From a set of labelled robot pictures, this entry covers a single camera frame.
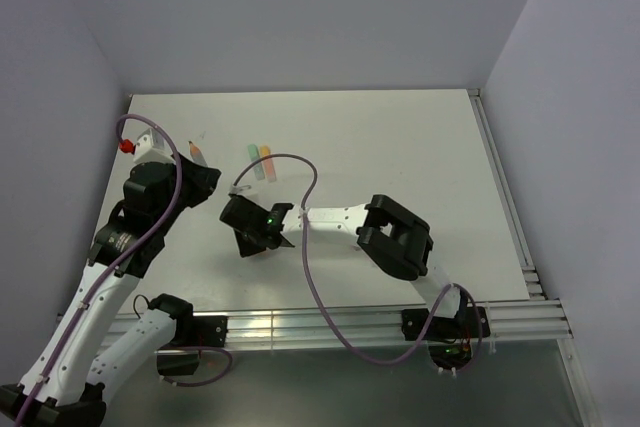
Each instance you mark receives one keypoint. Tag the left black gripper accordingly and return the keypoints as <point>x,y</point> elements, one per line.
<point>202,180</point>

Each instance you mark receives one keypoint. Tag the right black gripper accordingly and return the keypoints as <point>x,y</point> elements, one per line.
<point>248,249</point>

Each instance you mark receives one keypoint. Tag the grey pen orange tip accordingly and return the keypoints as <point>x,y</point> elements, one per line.
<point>196,154</point>

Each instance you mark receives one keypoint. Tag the green highlighter pen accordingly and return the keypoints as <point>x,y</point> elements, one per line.
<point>259,171</point>

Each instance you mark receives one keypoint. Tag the orange highlighter pen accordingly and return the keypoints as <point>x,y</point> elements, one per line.
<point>269,170</point>

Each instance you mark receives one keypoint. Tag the green pen cap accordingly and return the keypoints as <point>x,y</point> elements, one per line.
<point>253,152</point>

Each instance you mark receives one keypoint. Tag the yellow pen cap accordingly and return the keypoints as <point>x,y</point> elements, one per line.
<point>264,151</point>

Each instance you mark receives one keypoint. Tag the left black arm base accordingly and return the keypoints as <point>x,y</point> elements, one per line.
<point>189,350</point>

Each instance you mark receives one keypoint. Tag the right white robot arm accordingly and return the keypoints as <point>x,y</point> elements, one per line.
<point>396,240</point>

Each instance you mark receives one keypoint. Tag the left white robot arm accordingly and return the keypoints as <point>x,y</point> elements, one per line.
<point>73,381</point>

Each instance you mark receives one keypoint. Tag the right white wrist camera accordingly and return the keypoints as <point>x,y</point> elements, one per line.
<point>241,190</point>

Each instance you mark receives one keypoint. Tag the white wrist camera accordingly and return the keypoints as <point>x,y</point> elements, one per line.
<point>241,190</point>
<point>150,147</point>

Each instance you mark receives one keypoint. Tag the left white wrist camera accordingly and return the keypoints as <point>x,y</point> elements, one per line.
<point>150,147</point>

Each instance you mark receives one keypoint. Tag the aluminium rail frame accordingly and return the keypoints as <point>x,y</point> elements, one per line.
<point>425,149</point>

